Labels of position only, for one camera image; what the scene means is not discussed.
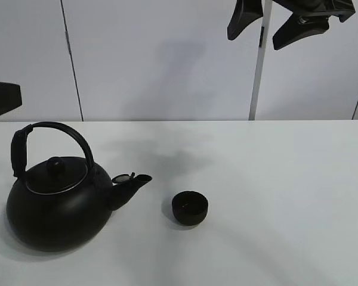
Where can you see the white vertical wall post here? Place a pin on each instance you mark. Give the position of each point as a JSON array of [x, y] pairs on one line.
[[260, 58]]

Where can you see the small black teacup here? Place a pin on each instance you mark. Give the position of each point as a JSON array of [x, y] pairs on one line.
[[189, 208]]

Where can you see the black round teapot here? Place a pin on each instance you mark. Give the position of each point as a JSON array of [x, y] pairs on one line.
[[63, 202]]

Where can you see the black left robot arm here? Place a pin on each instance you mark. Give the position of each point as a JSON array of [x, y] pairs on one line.
[[10, 97]]

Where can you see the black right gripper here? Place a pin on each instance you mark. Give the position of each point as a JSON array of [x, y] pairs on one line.
[[309, 18]]

